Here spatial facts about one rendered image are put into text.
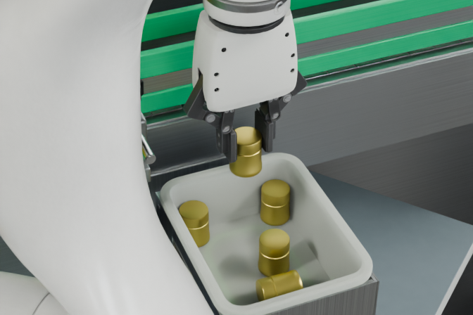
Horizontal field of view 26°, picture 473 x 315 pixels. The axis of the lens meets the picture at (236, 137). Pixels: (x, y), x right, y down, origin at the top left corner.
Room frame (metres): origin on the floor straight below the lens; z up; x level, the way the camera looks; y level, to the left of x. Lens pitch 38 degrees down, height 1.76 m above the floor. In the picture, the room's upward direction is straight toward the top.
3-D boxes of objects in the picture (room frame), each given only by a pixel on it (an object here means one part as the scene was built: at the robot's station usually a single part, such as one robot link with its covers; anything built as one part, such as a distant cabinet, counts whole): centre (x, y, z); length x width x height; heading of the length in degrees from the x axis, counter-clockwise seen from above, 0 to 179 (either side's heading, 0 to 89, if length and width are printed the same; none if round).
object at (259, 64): (0.86, -0.01, 1.21); 0.10 x 0.07 x 0.11; 114
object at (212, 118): (0.85, 0.02, 1.11); 0.03 x 0.03 x 0.07; 24
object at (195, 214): (0.87, 0.05, 0.96); 0.04 x 0.04 x 0.04
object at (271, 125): (0.87, -0.04, 1.11); 0.03 x 0.03 x 0.07; 24
